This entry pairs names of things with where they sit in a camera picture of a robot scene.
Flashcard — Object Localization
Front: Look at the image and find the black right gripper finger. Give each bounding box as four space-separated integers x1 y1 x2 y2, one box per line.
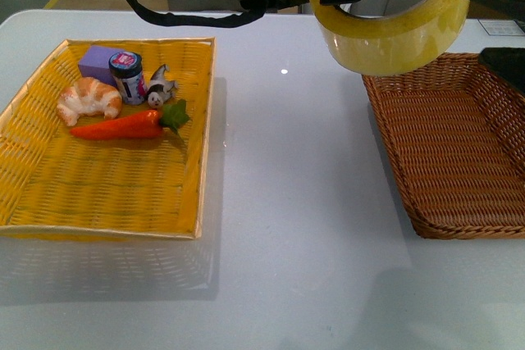
478 48 524 93

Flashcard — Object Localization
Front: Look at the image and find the clear yellowish tape roll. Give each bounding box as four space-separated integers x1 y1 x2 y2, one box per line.
309 0 469 76

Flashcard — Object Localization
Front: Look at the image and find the brown wicker basket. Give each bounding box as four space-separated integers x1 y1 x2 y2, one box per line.
363 53 524 239

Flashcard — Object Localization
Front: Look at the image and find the yellow woven basket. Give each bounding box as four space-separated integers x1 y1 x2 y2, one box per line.
1 38 215 240

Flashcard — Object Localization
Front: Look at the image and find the white label on table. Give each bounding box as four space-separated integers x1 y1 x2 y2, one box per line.
478 19 524 37

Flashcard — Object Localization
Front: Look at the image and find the black white animal figurine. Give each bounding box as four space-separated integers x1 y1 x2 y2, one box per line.
146 64 178 109

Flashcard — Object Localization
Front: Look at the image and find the small dark jar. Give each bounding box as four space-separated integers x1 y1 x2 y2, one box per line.
108 51 146 105

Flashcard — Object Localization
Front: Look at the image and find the orange toy carrot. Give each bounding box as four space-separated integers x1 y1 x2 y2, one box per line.
70 99 189 141

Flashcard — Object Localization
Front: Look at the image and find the purple foam block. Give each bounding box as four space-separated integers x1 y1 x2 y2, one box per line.
78 45 122 87

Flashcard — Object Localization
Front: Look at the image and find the toy croissant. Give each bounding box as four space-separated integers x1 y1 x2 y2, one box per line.
56 77 122 126

